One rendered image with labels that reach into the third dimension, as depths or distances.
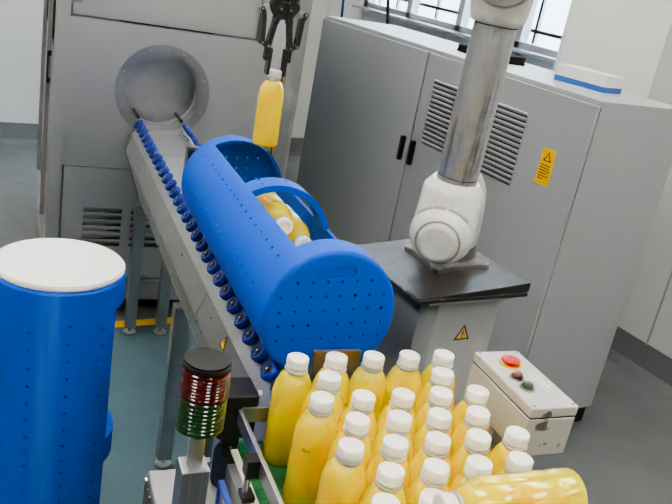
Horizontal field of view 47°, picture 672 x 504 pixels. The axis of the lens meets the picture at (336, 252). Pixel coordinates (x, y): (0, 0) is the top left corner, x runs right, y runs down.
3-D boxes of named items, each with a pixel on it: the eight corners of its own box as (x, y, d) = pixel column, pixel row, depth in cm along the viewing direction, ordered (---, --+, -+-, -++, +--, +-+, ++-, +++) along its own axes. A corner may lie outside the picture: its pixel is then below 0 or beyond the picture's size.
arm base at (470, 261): (448, 240, 234) (451, 222, 232) (491, 269, 216) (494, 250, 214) (395, 243, 227) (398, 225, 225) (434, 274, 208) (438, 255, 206)
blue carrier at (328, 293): (270, 226, 240) (280, 136, 230) (384, 373, 166) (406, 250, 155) (178, 227, 230) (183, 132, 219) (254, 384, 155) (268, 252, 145)
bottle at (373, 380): (378, 448, 149) (397, 363, 143) (362, 466, 143) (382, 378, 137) (345, 434, 152) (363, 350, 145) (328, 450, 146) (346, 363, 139)
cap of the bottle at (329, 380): (315, 389, 130) (317, 379, 129) (318, 377, 133) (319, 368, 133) (338, 393, 129) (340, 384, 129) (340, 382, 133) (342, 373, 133)
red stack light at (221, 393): (222, 378, 104) (226, 352, 102) (233, 405, 98) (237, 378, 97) (174, 380, 101) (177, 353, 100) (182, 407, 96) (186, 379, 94)
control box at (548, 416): (504, 393, 158) (517, 349, 154) (563, 453, 141) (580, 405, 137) (462, 395, 154) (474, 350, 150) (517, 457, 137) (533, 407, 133)
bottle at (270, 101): (270, 148, 213) (279, 80, 206) (247, 142, 215) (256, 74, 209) (281, 144, 219) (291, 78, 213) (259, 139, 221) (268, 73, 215)
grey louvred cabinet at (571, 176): (353, 244, 527) (397, 25, 477) (586, 421, 358) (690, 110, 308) (282, 245, 500) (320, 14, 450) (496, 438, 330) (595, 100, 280)
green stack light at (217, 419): (217, 410, 105) (222, 378, 104) (228, 438, 100) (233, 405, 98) (170, 412, 103) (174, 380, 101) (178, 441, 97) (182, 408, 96)
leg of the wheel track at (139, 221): (134, 329, 363) (147, 202, 341) (136, 335, 358) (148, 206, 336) (121, 329, 360) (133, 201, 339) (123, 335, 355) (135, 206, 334)
